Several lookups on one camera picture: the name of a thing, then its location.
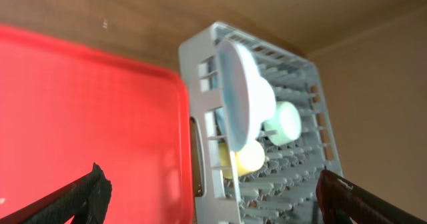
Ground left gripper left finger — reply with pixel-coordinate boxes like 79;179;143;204
1;163;112;224

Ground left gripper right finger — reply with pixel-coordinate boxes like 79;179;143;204
316;169;426;224

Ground mint green bowl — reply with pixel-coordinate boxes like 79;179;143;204
264;101;302;146

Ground yellow cup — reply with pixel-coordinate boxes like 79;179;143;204
219;140;266;177

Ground light blue saucer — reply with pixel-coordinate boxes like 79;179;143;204
248;77;276;139

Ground large light blue plate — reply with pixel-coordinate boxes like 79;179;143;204
216;40;262;152

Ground grey dishwasher rack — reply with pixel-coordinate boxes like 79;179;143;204
179;22;342;223

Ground red serving tray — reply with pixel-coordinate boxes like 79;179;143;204
1;26;193;223

